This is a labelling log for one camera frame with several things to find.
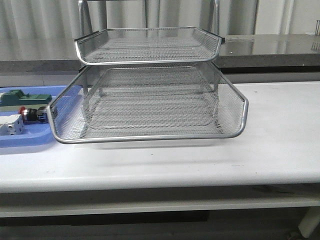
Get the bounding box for white circuit breaker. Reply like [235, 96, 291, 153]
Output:
[0, 114, 25, 136]

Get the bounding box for silver mesh tiered rack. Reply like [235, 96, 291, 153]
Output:
[46, 0, 250, 145]

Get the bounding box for blue plastic tray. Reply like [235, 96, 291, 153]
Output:
[0, 85, 83, 148]

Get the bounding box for green terminal block component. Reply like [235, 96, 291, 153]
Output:
[0, 89, 52, 112]

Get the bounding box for white table leg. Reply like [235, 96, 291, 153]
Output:
[298, 206, 320, 238]

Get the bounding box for grey stone counter ledge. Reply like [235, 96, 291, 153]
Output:
[0, 34, 320, 75]

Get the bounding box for red emergency push button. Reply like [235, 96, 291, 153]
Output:
[18, 106, 49, 124]

